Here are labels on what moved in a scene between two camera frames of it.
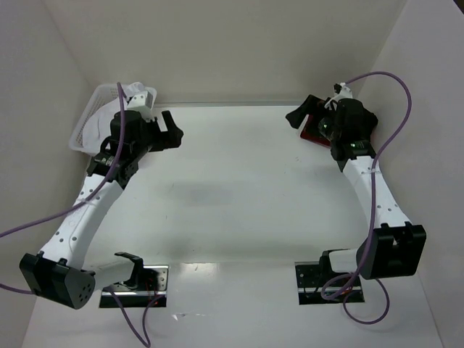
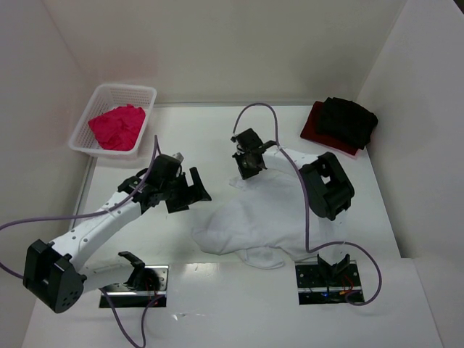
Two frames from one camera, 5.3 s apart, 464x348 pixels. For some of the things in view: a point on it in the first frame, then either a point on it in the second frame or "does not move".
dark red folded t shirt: x=312 y=133 does not move
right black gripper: x=315 y=109 -> x=247 y=164
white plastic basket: x=104 y=93 does not move
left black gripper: x=162 y=131 -> x=185 y=193
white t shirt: x=97 y=126 -> x=267 y=214
